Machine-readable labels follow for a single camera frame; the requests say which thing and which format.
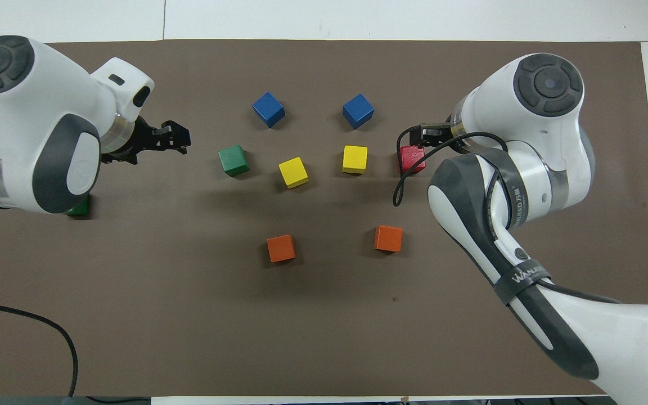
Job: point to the green wooden block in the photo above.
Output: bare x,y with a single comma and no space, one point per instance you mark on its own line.
233,160
80,210

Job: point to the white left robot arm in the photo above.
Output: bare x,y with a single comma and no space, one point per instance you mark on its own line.
31,112

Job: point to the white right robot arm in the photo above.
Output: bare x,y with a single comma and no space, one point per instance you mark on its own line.
526,124

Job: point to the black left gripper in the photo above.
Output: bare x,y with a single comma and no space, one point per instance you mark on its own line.
143,140

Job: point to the red wooden block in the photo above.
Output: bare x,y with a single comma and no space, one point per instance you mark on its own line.
412,161

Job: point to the blue wooden block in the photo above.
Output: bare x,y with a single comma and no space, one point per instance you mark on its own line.
268,109
358,111

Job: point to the brown table mat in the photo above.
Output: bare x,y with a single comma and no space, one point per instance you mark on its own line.
189,337

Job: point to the orange wooden block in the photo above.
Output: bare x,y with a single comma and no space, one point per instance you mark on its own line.
280,248
388,238

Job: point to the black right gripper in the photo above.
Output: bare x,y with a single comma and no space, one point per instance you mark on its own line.
437,135

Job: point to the yellow wooden block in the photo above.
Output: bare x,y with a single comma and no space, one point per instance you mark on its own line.
293,172
355,159

